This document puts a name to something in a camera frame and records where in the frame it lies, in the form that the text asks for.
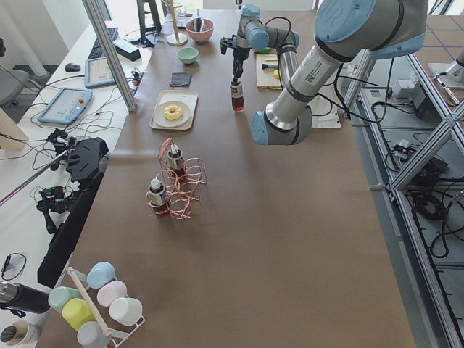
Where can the teach pendant tablet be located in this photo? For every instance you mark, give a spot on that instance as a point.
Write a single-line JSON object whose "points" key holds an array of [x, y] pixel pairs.
{"points": [[66, 106], [97, 73]]}

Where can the black thermos bottle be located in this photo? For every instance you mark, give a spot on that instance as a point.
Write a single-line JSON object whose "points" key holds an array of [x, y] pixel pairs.
{"points": [[19, 299]]}

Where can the yellow cup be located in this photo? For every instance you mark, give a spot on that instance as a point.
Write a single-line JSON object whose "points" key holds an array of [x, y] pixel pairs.
{"points": [[76, 312]]}

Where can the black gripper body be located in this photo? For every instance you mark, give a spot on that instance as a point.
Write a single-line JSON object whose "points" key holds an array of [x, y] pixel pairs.
{"points": [[239, 54]]}

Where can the grey folded cloth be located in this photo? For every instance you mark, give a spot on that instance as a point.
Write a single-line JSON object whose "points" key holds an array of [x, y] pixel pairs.
{"points": [[180, 79]]}

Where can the grey cup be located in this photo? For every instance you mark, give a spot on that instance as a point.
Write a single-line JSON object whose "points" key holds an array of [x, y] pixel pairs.
{"points": [[90, 335]]}

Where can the cream serving tray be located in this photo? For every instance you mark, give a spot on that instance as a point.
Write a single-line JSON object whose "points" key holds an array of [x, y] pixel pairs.
{"points": [[188, 97]]}

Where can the front teach pendant tablet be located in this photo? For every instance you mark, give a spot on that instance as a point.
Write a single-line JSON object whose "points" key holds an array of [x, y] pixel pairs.
{"points": [[66, 106]]}

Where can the wooden stand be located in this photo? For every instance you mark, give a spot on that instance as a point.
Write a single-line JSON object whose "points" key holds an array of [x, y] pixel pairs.
{"points": [[176, 38]]}

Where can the wooden cutting board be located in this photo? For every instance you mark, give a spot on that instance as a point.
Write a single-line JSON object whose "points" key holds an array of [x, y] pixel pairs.
{"points": [[265, 78]]}

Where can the steel tongs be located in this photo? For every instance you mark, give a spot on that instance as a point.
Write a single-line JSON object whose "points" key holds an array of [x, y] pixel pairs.
{"points": [[199, 24]]}

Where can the green bowl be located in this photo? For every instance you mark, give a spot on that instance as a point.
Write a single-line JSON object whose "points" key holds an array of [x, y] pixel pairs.
{"points": [[188, 55]]}

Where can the pink cup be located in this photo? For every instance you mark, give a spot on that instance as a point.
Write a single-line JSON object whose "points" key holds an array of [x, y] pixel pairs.
{"points": [[110, 292]]}

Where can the green cup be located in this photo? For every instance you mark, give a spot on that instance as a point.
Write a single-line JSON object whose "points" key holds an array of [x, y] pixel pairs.
{"points": [[61, 295]]}

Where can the front left tea bottle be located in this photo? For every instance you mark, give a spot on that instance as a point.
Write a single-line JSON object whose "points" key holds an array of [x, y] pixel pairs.
{"points": [[176, 160]]}

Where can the white cup rack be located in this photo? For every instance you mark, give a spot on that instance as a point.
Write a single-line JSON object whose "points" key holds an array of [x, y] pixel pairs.
{"points": [[119, 334]]}

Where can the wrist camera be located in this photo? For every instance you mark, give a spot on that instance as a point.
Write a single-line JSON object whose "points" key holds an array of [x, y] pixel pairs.
{"points": [[227, 43]]}

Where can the white plate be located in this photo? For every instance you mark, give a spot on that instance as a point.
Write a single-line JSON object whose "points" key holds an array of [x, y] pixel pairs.
{"points": [[160, 119]]}

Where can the paper cup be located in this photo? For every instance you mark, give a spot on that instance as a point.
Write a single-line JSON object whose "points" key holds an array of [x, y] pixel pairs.
{"points": [[20, 332]]}

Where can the rear teach pendant tablet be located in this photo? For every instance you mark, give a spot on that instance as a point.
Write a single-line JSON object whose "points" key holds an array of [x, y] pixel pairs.
{"points": [[97, 73]]}

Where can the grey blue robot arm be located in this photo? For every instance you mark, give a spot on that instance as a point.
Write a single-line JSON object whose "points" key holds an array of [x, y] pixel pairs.
{"points": [[387, 29]]}

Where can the pink bowl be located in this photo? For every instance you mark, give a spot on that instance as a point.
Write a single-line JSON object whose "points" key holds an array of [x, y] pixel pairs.
{"points": [[200, 37]]}

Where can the copper wire bottle rack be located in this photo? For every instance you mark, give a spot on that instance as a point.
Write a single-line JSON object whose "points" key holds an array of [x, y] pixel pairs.
{"points": [[182, 191]]}

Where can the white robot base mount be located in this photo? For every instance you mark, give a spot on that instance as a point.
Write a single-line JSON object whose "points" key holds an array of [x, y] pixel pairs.
{"points": [[324, 114]]}

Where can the white cup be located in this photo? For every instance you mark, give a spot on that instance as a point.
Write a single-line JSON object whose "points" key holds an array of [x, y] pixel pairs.
{"points": [[126, 310]]}

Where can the blue cup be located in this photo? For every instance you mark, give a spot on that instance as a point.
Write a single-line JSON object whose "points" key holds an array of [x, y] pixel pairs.
{"points": [[101, 273]]}

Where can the aluminium frame post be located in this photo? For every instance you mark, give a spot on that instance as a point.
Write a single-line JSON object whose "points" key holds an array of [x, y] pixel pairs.
{"points": [[95, 16]]}

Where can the black computer mouse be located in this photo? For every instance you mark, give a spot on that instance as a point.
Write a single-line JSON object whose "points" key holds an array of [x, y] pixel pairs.
{"points": [[72, 67]]}

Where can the front right tea bottle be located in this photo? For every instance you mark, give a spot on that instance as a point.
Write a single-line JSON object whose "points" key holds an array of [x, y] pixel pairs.
{"points": [[157, 197]]}

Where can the glazed donut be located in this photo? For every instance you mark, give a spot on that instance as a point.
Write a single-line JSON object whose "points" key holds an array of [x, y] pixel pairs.
{"points": [[172, 112]]}

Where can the steel cylinder muddler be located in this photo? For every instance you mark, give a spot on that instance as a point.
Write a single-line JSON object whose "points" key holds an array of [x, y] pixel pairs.
{"points": [[269, 66]]}

